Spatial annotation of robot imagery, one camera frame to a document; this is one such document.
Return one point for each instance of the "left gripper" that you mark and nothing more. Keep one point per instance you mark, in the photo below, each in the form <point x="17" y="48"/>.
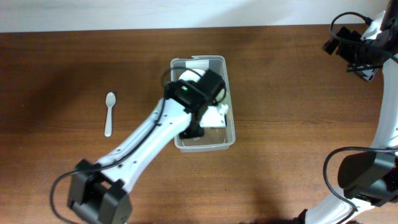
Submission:
<point x="194" y="130"/>

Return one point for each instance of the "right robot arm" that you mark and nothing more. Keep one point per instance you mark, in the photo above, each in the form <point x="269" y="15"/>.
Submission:
<point x="362" y="178"/>

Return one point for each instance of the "white plastic bowl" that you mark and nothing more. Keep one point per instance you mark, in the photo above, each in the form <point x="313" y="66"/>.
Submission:
<point x="191" y="76"/>

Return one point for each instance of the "clear plastic storage container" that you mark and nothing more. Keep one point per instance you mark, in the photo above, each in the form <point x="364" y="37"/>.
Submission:
<point x="215" y="138"/>

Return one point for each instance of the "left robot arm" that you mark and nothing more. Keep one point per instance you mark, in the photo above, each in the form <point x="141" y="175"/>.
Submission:
<point x="99" y="192"/>

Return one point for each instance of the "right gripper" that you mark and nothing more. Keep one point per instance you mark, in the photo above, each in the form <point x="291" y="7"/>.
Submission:
<point x="344" y="52"/>

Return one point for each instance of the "white label on container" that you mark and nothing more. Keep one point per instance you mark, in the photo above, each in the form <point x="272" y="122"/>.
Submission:
<point x="198" y="64"/>

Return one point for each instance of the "grey plastic spoon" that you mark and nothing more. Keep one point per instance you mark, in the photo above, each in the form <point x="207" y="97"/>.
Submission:
<point x="110" y="102"/>

